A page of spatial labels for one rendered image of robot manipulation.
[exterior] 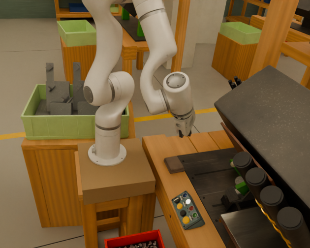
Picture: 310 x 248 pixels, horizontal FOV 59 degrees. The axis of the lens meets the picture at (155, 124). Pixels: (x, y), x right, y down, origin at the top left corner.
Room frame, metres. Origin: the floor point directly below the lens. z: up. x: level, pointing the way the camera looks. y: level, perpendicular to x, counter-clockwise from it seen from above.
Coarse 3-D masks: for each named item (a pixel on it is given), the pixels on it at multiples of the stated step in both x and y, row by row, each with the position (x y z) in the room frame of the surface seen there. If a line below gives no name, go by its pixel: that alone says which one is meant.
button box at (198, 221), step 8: (184, 192) 0.83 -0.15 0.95; (184, 200) 0.79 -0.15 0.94; (192, 200) 0.80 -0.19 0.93; (176, 208) 0.77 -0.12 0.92; (184, 208) 0.76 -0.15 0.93; (184, 216) 0.72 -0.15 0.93; (200, 216) 0.72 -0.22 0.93; (184, 224) 0.69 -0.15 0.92; (192, 224) 0.69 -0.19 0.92; (200, 224) 0.70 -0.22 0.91
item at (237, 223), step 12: (228, 216) 0.58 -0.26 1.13; (240, 216) 0.58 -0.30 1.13; (252, 216) 0.59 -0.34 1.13; (264, 216) 0.59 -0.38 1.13; (228, 228) 0.53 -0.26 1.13; (240, 228) 0.54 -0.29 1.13; (252, 228) 0.54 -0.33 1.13; (264, 228) 0.55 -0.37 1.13; (240, 240) 0.50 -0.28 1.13; (252, 240) 0.50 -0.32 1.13; (264, 240) 0.50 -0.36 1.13; (276, 240) 0.51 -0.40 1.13
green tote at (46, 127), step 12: (36, 84) 1.67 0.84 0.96; (72, 84) 1.72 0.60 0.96; (36, 96) 1.60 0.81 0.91; (72, 96) 1.71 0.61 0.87; (24, 108) 1.36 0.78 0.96; (36, 108) 1.55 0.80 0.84; (24, 120) 1.28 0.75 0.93; (36, 120) 1.29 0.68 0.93; (48, 120) 1.30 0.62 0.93; (60, 120) 1.31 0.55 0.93; (72, 120) 1.33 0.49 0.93; (84, 120) 1.34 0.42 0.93; (36, 132) 1.29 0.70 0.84; (48, 132) 1.30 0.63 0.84; (60, 132) 1.31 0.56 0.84; (72, 132) 1.33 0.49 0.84; (84, 132) 1.34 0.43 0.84
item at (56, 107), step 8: (48, 64) 1.63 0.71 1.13; (48, 72) 1.62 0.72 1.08; (48, 80) 1.60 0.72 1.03; (56, 88) 1.59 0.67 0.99; (64, 88) 1.60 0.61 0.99; (48, 96) 1.55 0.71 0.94; (56, 96) 1.56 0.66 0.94; (48, 104) 1.53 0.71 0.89; (56, 104) 1.49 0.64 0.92; (64, 104) 1.50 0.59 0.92; (56, 112) 1.47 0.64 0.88; (64, 112) 1.48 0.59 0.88
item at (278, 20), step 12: (276, 0) 1.43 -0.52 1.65; (288, 0) 1.40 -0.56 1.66; (276, 12) 1.41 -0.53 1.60; (288, 12) 1.40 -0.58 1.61; (264, 24) 1.46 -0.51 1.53; (276, 24) 1.39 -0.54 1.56; (288, 24) 1.41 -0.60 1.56; (264, 36) 1.44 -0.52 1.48; (276, 36) 1.39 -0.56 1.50; (264, 48) 1.41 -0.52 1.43; (276, 48) 1.40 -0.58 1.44; (264, 60) 1.39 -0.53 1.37; (276, 60) 1.41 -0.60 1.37; (252, 72) 1.44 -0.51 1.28
